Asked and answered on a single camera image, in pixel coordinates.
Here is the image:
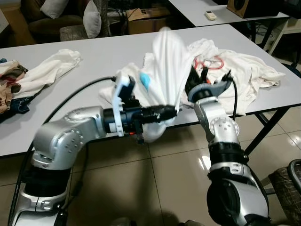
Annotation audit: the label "red wire clothes hanger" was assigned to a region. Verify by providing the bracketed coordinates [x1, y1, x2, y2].
[194, 56, 225, 71]

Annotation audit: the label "white shirt with colourful print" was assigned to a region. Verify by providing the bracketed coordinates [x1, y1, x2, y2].
[139, 27, 197, 143]

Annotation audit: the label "grey desk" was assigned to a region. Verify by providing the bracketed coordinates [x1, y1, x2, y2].
[168, 0, 290, 50]

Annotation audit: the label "brown cardboard box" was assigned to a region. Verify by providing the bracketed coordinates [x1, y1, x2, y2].
[126, 7, 171, 35]

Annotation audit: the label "large white table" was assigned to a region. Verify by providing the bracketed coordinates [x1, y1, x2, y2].
[0, 24, 293, 159]

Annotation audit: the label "brown wooden speaker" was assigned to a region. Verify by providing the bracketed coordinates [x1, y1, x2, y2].
[227, 0, 283, 19]

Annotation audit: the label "dark blue stool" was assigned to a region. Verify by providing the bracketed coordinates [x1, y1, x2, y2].
[284, 63, 301, 80]

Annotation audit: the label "grey patterned seat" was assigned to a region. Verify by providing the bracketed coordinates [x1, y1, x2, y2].
[59, 24, 111, 42]

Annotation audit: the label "blue jeans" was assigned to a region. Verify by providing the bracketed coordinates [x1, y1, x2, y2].
[0, 92, 31, 124]

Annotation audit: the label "brown armchair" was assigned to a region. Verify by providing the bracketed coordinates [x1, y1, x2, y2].
[20, 0, 85, 40]

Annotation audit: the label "patterned cushion metal chair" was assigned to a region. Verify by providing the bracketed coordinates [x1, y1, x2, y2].
[267, 159, 301, 226]

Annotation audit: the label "brown patterned garment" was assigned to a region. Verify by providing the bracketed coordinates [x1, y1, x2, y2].
[0, 59, 29, 113]

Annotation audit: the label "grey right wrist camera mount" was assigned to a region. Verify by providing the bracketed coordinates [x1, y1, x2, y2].
[195, 78, 234, 102]

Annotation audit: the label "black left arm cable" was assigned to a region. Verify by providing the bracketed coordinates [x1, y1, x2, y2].
[47, 75, 118, 124]

